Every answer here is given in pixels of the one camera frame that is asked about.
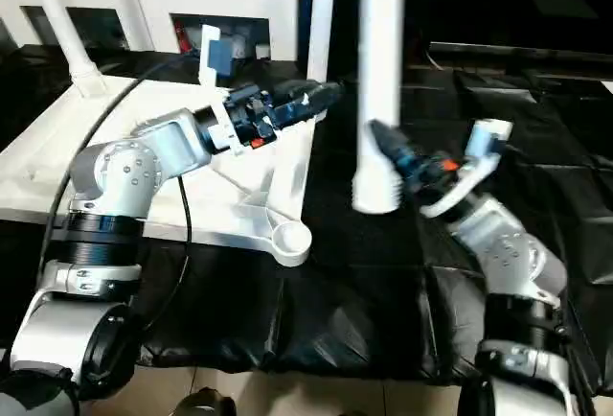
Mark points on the white plastic table leg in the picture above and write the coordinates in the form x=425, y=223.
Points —
x=380, y=76
x=322, y=18
x=62, y=28

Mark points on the white plastic table top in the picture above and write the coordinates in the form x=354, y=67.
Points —
x=72, y=147

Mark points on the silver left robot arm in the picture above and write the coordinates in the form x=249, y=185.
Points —
x=134, y=167

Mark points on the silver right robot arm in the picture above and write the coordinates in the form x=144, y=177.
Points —
x=507, y=248

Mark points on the black plastic mat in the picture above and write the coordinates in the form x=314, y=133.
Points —
x=345, y=301

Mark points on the white flat board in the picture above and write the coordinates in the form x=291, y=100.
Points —
x=608, y=87

